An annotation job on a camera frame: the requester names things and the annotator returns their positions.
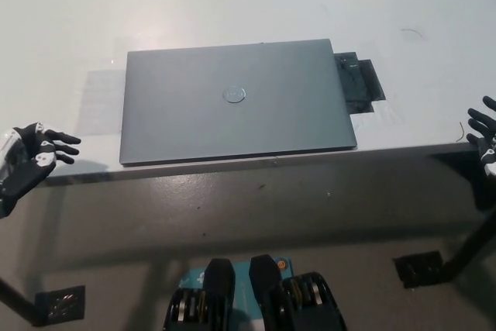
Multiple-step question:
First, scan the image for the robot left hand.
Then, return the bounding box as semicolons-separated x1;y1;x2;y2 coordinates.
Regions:
0;121;82;201

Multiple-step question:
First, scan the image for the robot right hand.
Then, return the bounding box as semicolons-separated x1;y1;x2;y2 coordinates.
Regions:
466;95;496;178

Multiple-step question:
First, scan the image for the grey laptop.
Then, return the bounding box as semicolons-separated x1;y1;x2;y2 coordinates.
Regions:
118;38;359;168

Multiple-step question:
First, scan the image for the black tape patch on desk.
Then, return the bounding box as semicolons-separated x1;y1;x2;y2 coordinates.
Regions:
332;50;388;116

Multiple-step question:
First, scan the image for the robot left black body block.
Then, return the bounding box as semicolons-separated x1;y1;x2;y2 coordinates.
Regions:
162;257;237;331

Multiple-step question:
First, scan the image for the robot black body block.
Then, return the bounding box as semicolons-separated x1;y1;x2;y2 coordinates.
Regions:
247;253;348;331
162;257;237;331

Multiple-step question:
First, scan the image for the robot right black body block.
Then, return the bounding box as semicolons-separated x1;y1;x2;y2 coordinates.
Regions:
247;253;348;331

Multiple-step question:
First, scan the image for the black table leg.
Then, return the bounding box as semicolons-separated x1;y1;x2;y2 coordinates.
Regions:
439;206;496;284
0;276;48;327

